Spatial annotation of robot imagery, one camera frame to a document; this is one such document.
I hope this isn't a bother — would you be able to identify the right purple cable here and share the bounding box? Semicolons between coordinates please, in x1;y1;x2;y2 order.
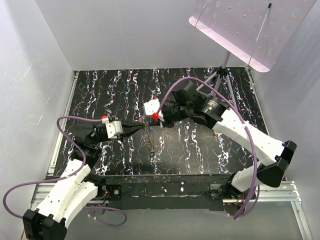
156;76;260;220

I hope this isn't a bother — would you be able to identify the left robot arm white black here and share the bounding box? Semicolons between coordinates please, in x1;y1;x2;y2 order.
22;117;144;240

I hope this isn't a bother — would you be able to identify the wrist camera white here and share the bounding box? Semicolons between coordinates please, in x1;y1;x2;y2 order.
143;98;165;128
103;119;123;139

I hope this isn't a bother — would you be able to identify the purple music stand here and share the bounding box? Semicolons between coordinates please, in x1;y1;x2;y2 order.
189;0;320;98

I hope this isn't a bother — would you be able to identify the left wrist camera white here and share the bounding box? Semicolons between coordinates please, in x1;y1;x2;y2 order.
103;119;123;139

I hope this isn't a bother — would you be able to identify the metal key organizer disc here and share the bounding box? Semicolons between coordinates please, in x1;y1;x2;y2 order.
144;122;155;158

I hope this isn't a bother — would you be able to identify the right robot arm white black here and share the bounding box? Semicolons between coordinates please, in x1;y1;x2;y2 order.
152;80;297;199

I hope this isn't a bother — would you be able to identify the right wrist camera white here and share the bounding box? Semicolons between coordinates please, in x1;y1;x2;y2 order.
143;98;165;128

